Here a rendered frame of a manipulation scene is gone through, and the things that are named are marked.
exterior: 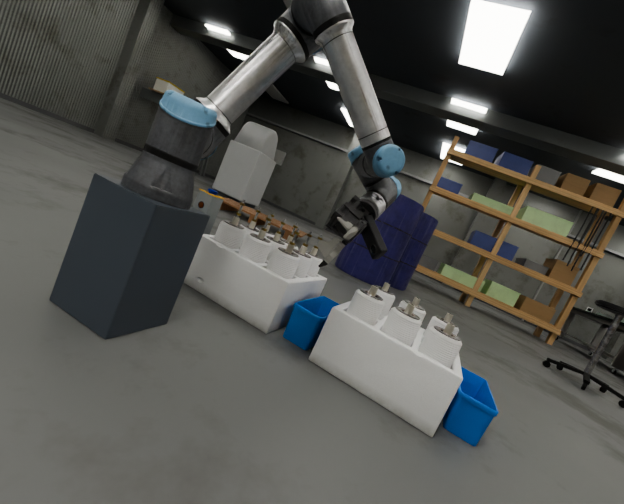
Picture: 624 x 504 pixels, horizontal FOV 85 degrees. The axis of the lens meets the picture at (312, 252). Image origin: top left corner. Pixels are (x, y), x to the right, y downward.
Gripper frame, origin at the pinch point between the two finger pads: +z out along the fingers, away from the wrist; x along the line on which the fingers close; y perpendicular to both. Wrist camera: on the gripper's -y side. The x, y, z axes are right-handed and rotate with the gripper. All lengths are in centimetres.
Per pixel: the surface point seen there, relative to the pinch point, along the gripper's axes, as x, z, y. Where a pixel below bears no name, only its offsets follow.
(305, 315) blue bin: -31.8, 0.0, -6.0
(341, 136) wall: -598, -832, 267
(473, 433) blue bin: -19, -3, -62
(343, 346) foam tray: -23.7, 2.9, -19.9
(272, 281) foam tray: -29.7, 0.6, 8.8
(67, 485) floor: 10, 60, 3
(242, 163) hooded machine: -360, -290, 226
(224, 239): -38.3, -2.7, 32.0
